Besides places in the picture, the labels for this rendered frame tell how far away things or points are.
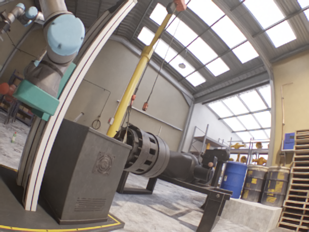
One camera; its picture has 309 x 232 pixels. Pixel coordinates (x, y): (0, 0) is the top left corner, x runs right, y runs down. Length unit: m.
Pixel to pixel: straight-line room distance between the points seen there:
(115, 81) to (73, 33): 7.80
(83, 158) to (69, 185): 0.14
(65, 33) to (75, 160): 0.52
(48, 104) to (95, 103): 7.24
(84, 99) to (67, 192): 7.22
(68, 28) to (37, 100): 0.24
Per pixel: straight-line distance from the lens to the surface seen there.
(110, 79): 8.23
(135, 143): 1.49
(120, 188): 2.87
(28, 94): 0.53
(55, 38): 0.46
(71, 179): 0.72
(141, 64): 4.94
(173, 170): 2.24
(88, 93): 7.89
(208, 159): 2.60
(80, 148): 0.70
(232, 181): 3.75
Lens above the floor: 0.80
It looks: 17 degrees up
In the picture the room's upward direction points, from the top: 19 degrees clockwise
